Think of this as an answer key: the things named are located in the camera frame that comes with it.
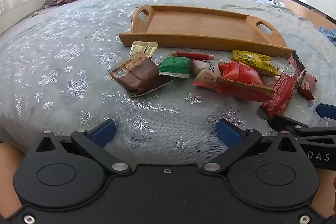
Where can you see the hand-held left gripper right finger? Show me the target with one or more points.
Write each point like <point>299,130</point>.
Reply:
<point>228,134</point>

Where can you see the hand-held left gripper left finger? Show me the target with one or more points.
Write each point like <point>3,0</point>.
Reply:
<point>103,132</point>

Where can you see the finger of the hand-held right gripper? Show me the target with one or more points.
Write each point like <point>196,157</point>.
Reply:
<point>325,110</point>
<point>284,123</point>

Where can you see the dark red snack packet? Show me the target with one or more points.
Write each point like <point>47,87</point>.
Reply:
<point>307,85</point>

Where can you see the long red snack packet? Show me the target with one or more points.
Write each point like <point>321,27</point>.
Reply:
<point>283,87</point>

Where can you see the puffy red snack packet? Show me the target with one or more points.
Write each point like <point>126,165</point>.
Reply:
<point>241,77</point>

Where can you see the white and red snack packet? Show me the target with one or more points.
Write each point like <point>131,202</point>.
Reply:
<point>207,74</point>

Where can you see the brown nut snack packet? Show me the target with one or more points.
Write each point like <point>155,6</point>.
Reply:
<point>141,74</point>

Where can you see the yellow snack packet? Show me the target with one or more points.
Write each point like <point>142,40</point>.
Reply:
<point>253,60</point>

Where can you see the red sausage stick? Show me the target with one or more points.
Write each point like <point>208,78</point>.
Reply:
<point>194,55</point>

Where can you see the green snack packet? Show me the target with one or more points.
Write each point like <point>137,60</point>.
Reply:
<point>174,66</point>

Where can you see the gold snack packet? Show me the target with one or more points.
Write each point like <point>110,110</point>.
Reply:
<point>143,48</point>

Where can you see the wooden tray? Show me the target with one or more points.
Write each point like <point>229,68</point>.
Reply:
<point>199,26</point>

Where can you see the snowflake bed sheet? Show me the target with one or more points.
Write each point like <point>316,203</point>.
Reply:
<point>65,69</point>

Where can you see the light blue cloth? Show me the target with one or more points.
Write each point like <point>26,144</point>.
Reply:
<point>329,35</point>

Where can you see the white crumpled item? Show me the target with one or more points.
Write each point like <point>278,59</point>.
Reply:
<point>277,1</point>

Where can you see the wooden bed frame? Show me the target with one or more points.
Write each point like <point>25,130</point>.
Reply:
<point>302,7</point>

